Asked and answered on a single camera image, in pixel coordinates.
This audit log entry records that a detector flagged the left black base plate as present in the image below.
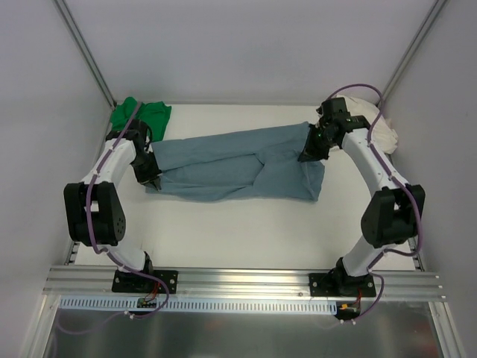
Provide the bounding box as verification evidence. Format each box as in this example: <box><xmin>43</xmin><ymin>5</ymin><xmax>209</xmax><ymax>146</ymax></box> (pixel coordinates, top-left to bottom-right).
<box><xmin>111</xmin><ymin>269</ymin><xmax>178</xmax><ymax>295</ymax></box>

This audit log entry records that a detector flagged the white slotted cable duct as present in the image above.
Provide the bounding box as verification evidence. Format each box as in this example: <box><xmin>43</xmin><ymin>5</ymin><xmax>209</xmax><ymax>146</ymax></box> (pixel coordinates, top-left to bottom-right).
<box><xmin>58</xmin><ymin>295</ymin><xmax>338</xmax><ymax>315</ymax></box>

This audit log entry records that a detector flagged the cream white t-shirt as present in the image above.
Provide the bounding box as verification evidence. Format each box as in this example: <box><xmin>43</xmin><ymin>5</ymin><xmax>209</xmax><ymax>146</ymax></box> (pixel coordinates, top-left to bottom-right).
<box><xmin>338</xmin><ymin>95</ymin><xmax>398</xmax><ymax>154</ymax></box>

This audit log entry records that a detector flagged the aluminium mounting rail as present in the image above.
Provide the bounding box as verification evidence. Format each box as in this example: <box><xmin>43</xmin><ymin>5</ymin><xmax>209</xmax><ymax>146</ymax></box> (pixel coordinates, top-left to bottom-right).
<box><xmin>43</xmin><ymin>265</ymin><xmax>446</xmax><ymax>301</ymax></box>

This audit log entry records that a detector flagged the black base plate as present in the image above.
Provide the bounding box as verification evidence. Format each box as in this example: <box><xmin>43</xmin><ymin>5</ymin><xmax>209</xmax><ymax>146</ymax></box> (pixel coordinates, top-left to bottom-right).
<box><xmin>111</xmin><ymin>269</ymin><xmax>178</xmax><ymax>295</ymax></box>
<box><xmin>308</xmin><ymin>271</ymin><xmax>376</xmax><ymax>298</ymax></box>

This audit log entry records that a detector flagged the green folded t-shirt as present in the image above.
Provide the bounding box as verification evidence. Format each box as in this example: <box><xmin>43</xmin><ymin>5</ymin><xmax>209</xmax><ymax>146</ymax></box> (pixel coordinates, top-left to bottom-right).
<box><xmin>110</xmin><ymin>97</ymin><xmax>172</xmax><ymax>142</ymax></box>

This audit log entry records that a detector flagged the blue-grey t-shirt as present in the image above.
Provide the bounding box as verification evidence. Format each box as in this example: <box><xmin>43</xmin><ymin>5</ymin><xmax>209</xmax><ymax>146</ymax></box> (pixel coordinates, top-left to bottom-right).
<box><xmin>152</xmin><ymin>122</ymin><xmax>325</xmax><ymax>202</ymax></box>

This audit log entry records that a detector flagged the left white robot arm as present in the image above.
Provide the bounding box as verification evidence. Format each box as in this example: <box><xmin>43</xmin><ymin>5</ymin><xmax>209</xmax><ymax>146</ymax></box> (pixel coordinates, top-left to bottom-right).
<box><xmin>63</xmin><ymin>119</ymin><xmax>162</xmax><ymax>292</ymax></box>

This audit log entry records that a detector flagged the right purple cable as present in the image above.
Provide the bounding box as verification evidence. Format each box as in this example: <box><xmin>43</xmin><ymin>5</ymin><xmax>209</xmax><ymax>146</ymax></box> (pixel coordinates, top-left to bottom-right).
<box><xmin>316</xmin><ymin>84</ymin><xmax>428</xmax><ymax>331</ymax></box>

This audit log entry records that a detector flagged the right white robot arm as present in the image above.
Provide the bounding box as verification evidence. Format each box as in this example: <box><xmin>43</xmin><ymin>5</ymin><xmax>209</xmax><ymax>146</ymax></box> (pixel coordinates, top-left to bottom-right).
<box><xmin>298</xmin><ymin>98</ymin><xmax>426</xmax><ymax>297</ymax></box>

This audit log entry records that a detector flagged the right aluminium frame post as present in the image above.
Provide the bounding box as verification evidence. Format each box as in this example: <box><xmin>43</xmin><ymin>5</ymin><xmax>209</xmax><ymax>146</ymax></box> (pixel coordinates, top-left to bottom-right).
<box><xmin>376</xmin><ymin>0</ymin><xmax>449</xmax><ymax>109</ymax></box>

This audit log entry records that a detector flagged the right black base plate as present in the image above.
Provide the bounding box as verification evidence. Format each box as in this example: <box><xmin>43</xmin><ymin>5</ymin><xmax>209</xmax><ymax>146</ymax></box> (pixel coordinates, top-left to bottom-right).
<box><xmin>308</xmin><ymin>271</ymin><xmax>376</xmax><ymax>298</ymax></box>

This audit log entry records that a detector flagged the left aluminium frame post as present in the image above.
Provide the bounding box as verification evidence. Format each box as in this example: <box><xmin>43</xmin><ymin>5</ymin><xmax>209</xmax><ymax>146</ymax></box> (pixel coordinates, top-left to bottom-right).
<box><xmin>52</xmin><ymin>0</ymin><xmax>117</xmax><ymax>109</ymax></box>

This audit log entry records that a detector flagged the aluminium frame post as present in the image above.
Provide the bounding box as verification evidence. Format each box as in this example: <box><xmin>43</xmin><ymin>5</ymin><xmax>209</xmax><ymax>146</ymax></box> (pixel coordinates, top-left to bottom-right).
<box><xmin>376</xmin><ymin>0</ymin><xmax>449</xmax><ymax>109</ymax></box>
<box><xmin>52</xmin><ymin>0</ymin><xmax>117</xmax><ymax>109</ymax></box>

